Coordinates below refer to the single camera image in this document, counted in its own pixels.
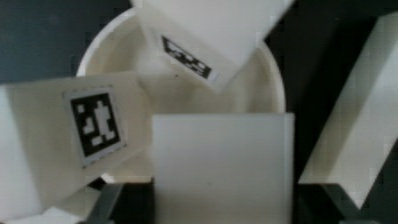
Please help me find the white right fence bar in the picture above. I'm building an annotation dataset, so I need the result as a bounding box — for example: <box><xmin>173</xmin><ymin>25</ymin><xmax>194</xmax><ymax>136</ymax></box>
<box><xmin>299</xmin><ymin>11</ymin><xmax>398</xmax><ymax>206</ymax></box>

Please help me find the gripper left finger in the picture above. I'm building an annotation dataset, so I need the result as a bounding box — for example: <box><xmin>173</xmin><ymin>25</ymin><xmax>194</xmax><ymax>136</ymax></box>
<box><xmin>86</xmin><ymin>183</ymin><xmax>157</xmax><ymax>224</ymax></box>

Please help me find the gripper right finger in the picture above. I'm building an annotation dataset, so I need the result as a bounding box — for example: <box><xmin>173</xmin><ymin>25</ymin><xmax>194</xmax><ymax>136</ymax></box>
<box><xmin>295</xmin><ymin>183</ymin><xmax>381</xmax><ymax>224</ymax></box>

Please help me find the white round stool seat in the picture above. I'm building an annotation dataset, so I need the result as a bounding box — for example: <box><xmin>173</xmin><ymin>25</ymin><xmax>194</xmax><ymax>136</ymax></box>
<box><xmin>78</xmin><ymin>10</ymin><xmax>285</xmax><ymax>183</ymax></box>

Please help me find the white stool leg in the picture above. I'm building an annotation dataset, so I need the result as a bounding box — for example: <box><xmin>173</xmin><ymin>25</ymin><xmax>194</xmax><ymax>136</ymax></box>
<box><xmin>153</xmin><ymin>113</ymin><xmax>295</xmax><ymax>224</ymax></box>
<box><xmin>0</xmin><ymin>72</ymin><xmax>151</xmax><ymax>222</ymax></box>
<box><xmin>130</xmin><ymin>0</ymin><xmax>295</xmax><ymax>92</ymax></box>

